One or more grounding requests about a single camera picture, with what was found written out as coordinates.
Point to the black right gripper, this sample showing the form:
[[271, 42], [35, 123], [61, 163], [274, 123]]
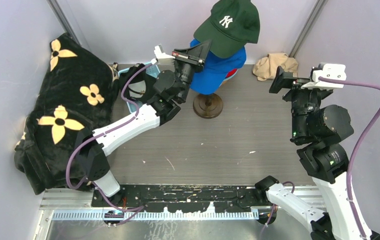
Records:
[[284, 79]]

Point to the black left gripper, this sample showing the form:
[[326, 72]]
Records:
[[196, 55]]

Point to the blue bucket hat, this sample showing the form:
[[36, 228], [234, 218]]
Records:
[[216, 70]]

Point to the cyan bucket hat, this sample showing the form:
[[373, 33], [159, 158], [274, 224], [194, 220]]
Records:
[[231, 78]]

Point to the dark green bucket hat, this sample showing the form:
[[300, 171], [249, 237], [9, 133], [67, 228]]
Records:
[[230, 26]]

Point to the bright red bucket hat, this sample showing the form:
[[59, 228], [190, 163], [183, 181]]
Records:
[[231, 73]]

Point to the black cap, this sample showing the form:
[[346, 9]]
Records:
[[140, 89]]

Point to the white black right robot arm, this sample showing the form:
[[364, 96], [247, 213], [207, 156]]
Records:
[[318, 131]]

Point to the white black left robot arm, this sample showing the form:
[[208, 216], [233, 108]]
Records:
[[169, 90]]

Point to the beige crumpled cloth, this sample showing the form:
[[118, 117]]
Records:
[[265, 68]]

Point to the light blue plastic basket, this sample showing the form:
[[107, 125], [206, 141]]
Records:
[[153, 71]]

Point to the black floral blanket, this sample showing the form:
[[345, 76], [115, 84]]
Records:
[[78, 92]]

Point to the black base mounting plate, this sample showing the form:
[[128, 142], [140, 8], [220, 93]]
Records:
[[190, 198]]

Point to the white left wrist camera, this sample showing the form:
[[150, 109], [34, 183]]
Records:
[[162, 58]]

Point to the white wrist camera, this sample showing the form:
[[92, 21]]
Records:
[[162, 58], [335, 72]]

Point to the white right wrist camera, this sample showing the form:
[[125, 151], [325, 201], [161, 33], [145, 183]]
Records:
[[335, 72]]

